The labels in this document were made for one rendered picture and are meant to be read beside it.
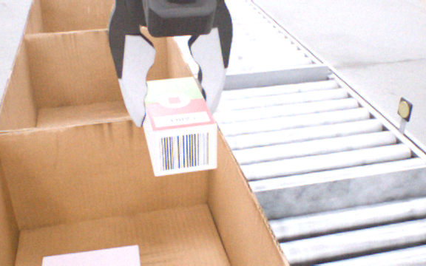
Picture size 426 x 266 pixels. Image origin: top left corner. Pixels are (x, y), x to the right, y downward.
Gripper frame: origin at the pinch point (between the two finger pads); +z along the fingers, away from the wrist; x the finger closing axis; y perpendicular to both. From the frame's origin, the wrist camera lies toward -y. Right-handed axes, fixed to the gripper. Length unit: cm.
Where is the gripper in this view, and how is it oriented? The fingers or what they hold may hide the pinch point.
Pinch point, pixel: (174, 114)
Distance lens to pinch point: 45.1
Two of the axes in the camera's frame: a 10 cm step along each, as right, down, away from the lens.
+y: -2.3, -4.9, 8.4
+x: -9.7, 1.2, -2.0
